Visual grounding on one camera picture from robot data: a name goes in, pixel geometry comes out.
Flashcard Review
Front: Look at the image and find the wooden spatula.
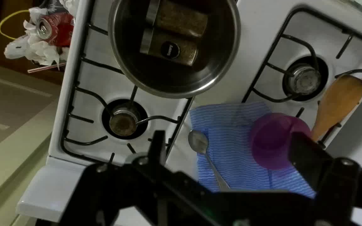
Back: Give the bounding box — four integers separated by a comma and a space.
311, 74, 362, 143

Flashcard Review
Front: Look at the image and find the black stove grate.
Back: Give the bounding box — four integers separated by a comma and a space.
61, 0, 195, 166
242, 4, 362, 148

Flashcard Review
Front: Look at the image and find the stainless steel pot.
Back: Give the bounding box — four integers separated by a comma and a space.
108, 0, 242, 99

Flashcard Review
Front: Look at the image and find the brown spice jar steel cap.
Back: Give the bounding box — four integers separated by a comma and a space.
139, 26, 200, 68
145, 0, 210, 39

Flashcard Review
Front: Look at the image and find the white gas stove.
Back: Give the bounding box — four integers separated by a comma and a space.
15, 0, 362, 226

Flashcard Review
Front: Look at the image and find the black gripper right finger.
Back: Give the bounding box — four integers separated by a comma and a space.
289, 132, 362, 226

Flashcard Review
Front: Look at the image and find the cream panel door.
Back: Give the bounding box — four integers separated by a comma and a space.
0, 58, 63, 226

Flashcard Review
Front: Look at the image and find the blue cloth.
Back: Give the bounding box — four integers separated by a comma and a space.
189, 101, 318, 198

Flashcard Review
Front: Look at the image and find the red can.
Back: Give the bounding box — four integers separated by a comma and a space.
35, 11, 76, 48

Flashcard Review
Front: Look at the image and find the purple plastic cup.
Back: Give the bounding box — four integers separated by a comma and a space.
249, 112, 314, 171

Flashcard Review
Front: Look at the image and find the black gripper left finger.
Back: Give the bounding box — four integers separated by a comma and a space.
59, 129, 216, 226

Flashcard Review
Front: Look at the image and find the metal spoon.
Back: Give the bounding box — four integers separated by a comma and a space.
188, 129, 233, 193

